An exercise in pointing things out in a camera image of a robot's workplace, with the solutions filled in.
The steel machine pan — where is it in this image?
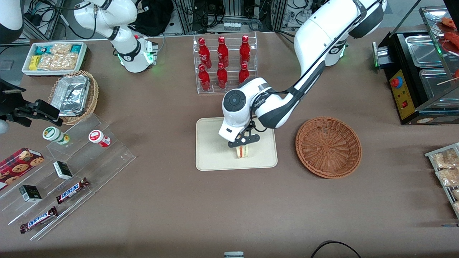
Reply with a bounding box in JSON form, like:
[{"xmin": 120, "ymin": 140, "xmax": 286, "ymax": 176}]
[
  {"xmin": 405, "ymin": 35, "xmax": 446, "ymax": 67},
  {"xmin": 418, "ymin": 68, "xmax": 459, "ymax": 100}
]

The beige plastic serving tray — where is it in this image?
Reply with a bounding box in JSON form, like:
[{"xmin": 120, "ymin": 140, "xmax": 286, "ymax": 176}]
[{"xmin": 195, "ymin": 116, "xmax": 278, "ymax": 172}]

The snickers chocolate bar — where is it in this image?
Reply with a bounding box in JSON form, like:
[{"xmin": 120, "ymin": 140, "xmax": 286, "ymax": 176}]
[
  {"xmin": 19, "ymin": 206, "xmax": 59, "ymax": 234},
  {"xmin": 56, "ymin": 177, "xmax": 90, "ymax": 204}
]

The light oval wicker basket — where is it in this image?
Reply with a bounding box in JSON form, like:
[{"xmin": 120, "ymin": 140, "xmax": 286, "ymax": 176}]
[{"xmin": 48, "ymin": 70, "xmax": 99, "ymax": 125}]

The aluminium foil tray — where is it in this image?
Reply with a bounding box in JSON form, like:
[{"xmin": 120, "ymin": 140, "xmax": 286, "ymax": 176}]
[{"xmin": 50, "ymin": 75, "xmax": 91, "ymax": 116}]

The small black box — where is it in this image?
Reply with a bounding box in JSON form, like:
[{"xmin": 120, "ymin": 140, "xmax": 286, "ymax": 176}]
[
  {"xmin": 53, "ymin": 161, "xmax": 74, "ymax": 180},
  {"xmin": 18, "ymin": 185, "xmax": 43, "ymax": 203}
]

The clear acrylic stepped display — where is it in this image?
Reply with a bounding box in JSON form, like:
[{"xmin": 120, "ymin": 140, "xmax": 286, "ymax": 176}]
[{"xmin": 0, "ymin": 114, "xmax": 136, "ymax": 242}]

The red cookie box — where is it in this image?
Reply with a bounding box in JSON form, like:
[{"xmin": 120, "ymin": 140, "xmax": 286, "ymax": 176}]
[{"xmin": 0, "ymin": 147, "xmax": 46, "ymax": 191}]

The green and white cup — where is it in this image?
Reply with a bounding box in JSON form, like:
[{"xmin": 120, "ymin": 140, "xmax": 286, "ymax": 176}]
[{"xmin": 42, "ymin": 126, "xmax": 71, "ymax": 146}]

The black floor cable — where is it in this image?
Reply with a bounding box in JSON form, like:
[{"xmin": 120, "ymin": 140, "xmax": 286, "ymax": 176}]
[{"xmin": 310, "ymin": 240, "xmax": 363, "ymax": 258}]

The black fabric bag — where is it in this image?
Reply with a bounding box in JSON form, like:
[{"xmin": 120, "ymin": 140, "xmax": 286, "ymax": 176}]
[{"xmin": 128, "ymin": 0, "xmax": 175, "ymax": 37}]

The red cola bottle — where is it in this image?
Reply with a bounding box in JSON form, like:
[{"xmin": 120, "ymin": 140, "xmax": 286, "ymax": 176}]
[
  {"xmin": 238, "ymin": 63, "xmax": 250, "ymax": 85},
  {"xmin": 217, "ymin": 36, "xmax": 230, "ymax": 67},
  {"xmin": 239, "ymin": 35, "xmax": 251, "ymax": 66},
  {"xmin": 198, "ymin": 64, "xmax": 211, "ymax": 91},
  {"xmin": 198, "ymin": 37, "xmax": 212, "ymax": 69},
  {"xmin": 216, "ymin": 62, "xmax": 229, "ymax": 90}
]

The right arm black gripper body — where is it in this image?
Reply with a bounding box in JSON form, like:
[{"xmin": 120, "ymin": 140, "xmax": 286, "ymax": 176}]
[{"xmin": 0, "ymin": 79, "xmax": 28, "ymax": 118}]

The black hot dog machine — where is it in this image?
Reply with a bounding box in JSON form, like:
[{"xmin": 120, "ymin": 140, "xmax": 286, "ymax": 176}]
[{"xmin": 372, "ymin": 5, "xmax": 459, "ymax": 126}]

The large rice cracker bag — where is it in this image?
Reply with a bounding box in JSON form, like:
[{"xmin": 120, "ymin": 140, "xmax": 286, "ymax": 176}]
[{"xmin": 37, "ymin": 53, "xmax": 79, "ymax": 71}]

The red and white bottle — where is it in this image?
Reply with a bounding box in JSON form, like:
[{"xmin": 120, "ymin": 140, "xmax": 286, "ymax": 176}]
[{"xmin": 88, "ymin": 129, "xmax": 111, "ymax": 148}]

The white rectangular snack bin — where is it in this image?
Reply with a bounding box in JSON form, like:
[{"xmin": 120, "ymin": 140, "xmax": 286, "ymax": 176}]
[{"xmin": 22, "ymin": 42, "xmax": 89, "ymax": 77}]

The clear acrylic bottle rack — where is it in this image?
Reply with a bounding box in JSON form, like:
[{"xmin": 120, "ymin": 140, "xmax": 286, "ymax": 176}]
[{"xmin": 193, "ymin": 32, "xmax": 258, "ymax": 95}]

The brown round wicker basket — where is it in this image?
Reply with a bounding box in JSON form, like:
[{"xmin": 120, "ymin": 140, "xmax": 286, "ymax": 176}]
[{"xmin": 295, "ymin": 116, "xmax": 363, "ymax": 179}]

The small rice cracker bag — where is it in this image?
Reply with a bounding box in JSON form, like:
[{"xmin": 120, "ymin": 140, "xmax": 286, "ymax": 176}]
[{"xmin": 50, "ymin": 43, "xmax": 73, "ymax": 55}]

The silver metal side box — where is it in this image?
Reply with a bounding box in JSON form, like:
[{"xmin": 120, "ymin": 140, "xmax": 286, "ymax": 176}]
[{"xmin": 372, "ymin": 41, "xmax": 392, "ymax": 70}]

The white wire rack tray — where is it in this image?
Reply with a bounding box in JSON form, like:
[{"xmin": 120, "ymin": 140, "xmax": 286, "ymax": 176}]
[{"xmin": 425, "ymin": 142, "xmax": 459, "ymax": 220}]

